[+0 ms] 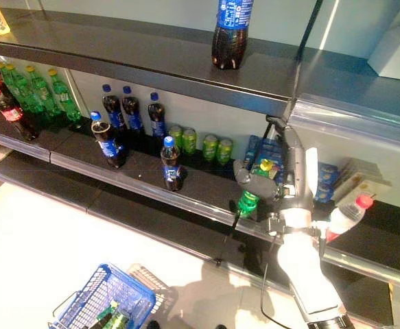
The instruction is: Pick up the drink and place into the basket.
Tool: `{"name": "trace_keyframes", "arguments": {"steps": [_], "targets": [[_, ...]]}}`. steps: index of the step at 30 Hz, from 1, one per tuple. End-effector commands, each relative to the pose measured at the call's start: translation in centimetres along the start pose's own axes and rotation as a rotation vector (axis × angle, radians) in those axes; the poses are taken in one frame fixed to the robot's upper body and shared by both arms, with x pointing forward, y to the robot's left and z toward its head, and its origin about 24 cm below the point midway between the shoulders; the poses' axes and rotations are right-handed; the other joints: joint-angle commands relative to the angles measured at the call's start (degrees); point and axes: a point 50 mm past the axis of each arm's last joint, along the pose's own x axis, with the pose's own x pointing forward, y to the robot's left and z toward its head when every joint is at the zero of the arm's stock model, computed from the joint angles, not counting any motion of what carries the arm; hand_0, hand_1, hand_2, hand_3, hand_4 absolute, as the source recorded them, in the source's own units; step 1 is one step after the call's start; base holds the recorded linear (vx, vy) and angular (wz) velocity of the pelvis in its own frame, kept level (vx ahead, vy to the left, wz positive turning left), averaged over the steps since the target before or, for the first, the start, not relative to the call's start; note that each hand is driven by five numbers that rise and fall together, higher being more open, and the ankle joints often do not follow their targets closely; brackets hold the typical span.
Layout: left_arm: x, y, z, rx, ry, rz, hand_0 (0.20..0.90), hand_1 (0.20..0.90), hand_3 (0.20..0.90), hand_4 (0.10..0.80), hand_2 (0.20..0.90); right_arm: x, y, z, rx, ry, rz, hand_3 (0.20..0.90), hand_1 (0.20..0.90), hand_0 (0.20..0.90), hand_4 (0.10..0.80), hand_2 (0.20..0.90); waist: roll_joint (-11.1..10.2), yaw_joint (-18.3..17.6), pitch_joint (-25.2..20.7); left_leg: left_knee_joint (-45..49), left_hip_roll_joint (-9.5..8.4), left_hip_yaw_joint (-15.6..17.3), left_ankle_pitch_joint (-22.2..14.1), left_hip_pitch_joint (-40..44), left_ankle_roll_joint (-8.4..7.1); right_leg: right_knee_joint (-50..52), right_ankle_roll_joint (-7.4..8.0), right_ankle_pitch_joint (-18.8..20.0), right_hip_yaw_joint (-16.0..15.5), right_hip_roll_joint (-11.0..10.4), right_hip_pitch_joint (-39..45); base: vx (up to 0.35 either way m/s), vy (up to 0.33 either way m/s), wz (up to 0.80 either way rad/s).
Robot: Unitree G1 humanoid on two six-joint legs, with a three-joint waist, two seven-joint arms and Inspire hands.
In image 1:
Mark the white cardboard box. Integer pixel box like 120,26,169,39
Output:
367,0,400,83

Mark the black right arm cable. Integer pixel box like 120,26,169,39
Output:
259,236,290,329

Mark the beige snack box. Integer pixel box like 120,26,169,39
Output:
333,157,392,204

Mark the clear water bottle red label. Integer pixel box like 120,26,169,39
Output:
325,194,375,243

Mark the black shelf upright post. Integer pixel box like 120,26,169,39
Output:
290,0,324,103

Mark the black shelf board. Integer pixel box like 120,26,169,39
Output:
0,95,400,292
0,8,400,151

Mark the black top shelf board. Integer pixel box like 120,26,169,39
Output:
0,8,400,151

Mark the blue plastic shopping basket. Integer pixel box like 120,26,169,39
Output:
47,263,156,329

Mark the black shelf base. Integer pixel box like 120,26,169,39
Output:
0,167,392,326

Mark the black middle shelf board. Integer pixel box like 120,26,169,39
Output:
0,95,400,292

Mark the black strap on shelf rail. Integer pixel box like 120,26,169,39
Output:
215,202,242,267

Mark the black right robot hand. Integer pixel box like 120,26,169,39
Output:
233,116,310,210

